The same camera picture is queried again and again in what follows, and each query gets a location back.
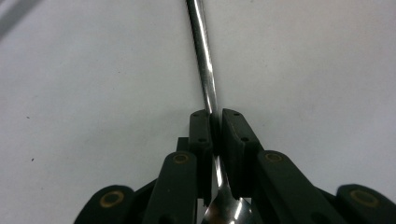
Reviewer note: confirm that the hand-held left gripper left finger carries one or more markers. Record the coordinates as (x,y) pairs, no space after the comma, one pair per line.
(202,140)

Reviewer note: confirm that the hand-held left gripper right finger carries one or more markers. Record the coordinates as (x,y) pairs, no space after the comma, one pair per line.
(239,149)

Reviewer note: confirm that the long steel spoon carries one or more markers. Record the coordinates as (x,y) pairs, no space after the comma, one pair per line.
(202,46)

